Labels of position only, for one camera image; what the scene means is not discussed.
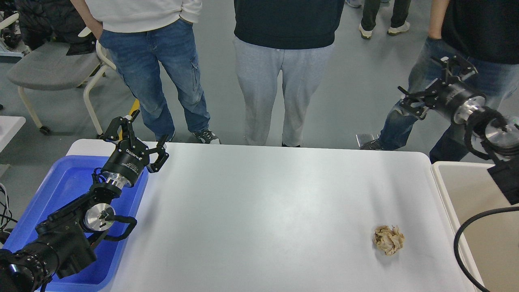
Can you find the person in grey sweatpants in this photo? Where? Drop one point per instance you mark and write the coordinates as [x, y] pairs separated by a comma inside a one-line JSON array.
[[294, 38]]

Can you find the small metal floor plate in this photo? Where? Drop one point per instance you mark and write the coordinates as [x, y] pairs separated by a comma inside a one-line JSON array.
[[361, 139]]

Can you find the person in dark jeans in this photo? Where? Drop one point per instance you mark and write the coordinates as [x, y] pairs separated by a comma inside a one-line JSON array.
[[485, 33]]

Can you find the blue plastic bin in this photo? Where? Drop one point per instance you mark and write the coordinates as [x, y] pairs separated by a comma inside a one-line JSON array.
[[69, 178]]

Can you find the crumpled brown paper ball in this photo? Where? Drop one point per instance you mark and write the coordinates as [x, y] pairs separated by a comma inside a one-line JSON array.
[[388, 239]]

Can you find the black jacket on chair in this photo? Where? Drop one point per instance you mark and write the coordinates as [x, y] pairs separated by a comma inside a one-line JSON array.
[[42, 20]]

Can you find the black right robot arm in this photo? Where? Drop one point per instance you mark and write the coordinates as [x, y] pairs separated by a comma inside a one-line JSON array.
[[488, 134]]

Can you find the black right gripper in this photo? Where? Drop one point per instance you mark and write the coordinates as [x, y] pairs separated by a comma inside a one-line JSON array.
[[448, 95]]

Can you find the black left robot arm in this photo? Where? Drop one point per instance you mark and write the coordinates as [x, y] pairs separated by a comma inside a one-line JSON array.
[[68, 237]]

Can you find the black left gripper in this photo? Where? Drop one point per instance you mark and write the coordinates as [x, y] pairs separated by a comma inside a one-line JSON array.
[[127, 162]]

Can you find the person in white sweatshirt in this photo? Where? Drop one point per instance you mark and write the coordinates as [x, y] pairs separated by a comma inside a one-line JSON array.
[[144, 35]]

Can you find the grey chair with white frame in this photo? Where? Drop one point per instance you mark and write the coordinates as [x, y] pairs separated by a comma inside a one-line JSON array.
[[49, 68]]

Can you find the white side table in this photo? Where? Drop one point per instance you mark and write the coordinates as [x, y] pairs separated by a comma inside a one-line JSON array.
[[9, 126]]

